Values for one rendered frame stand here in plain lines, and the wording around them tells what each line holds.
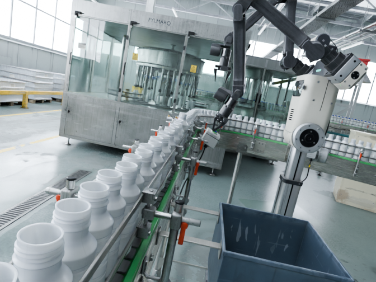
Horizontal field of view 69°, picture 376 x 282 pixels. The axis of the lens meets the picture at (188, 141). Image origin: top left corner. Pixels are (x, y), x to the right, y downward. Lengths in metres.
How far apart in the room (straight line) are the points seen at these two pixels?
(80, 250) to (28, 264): 0.07
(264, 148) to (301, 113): 1.29
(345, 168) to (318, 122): 1.29
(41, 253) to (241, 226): 0.84
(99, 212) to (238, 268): 0.45
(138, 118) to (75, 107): 1.07
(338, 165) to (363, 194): 2.49
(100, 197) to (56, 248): 0.11
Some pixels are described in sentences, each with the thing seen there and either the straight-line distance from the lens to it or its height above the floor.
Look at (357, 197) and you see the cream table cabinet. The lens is 5.23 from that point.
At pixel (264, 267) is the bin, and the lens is 0.75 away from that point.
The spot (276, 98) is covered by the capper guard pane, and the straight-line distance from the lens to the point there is 6.50.
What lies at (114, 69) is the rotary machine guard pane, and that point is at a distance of 4.74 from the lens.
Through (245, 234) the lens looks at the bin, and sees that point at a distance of 1.05.
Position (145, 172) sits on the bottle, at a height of 1.12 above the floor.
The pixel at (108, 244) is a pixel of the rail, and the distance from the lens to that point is 0.36.
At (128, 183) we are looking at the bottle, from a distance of 0.48.
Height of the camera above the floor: 1.31
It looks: 10 degrees down
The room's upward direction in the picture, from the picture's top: 11 degrees clockwise
